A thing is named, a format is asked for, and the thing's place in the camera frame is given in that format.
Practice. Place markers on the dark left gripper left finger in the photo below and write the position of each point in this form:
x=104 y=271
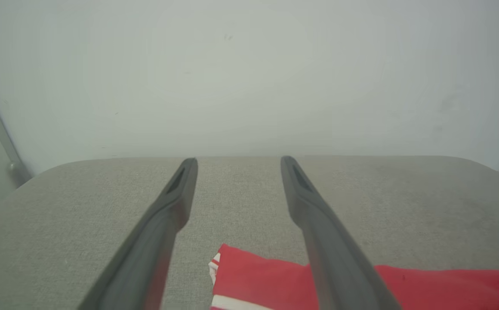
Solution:
x=146 y=258

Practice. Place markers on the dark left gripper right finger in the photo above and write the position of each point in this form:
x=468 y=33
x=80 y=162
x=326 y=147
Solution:
x=340 y=267

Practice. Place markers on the red white sports shirt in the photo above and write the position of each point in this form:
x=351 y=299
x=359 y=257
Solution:
x=258 y=280

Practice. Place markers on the grey fabric sofa cushion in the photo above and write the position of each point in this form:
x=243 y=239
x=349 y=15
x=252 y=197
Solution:
x=241 y=193

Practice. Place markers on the grey metal wall post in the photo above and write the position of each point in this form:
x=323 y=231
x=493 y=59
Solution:
x=0 y=133

